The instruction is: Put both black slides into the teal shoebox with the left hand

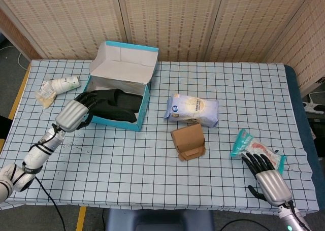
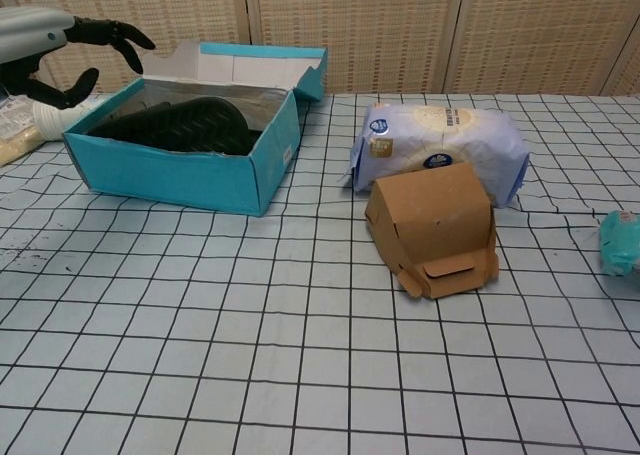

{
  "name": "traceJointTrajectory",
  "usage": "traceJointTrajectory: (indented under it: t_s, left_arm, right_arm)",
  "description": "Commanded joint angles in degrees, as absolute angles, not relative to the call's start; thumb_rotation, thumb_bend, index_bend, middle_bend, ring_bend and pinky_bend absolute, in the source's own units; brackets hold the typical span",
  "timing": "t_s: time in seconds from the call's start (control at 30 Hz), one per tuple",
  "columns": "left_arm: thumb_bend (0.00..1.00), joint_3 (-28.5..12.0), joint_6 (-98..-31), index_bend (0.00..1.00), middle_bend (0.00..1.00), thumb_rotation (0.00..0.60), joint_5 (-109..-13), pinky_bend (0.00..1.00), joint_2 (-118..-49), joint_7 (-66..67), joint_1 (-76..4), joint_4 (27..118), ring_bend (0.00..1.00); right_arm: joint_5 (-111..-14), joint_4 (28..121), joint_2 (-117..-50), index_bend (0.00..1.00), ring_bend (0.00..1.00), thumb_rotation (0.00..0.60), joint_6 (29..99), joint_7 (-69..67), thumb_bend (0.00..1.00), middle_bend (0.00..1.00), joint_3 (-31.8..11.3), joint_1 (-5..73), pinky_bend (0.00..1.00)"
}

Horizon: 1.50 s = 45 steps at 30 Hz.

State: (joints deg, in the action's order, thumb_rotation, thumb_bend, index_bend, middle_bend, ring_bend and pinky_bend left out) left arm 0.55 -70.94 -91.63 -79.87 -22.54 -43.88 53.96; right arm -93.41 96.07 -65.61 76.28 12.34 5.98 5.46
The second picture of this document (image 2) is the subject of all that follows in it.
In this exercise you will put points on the blue checkered tablecloth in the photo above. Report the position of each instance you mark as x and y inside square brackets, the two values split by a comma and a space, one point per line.
[275, 350]

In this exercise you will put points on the stack of paper cups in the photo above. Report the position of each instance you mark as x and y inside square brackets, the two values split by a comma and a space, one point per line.
[55, 122]

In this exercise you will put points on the woven bamboo folding screen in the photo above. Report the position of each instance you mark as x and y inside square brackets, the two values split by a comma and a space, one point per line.
[400, 30]

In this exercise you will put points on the teal plastic snack bag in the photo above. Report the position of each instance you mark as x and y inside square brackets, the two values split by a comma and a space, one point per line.
[620, 245]

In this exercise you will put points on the brown cardboard takeaway box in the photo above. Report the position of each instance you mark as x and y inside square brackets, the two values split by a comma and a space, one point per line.
[430, 225]

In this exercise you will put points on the teal cardboard shoe box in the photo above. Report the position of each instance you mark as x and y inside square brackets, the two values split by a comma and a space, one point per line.
[175, 180]

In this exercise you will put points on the blue white tissue pack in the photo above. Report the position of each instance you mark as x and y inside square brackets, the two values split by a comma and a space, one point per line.
[450, 135]

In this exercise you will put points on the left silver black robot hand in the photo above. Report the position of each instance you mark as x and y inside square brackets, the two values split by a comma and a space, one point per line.
[25, 35]

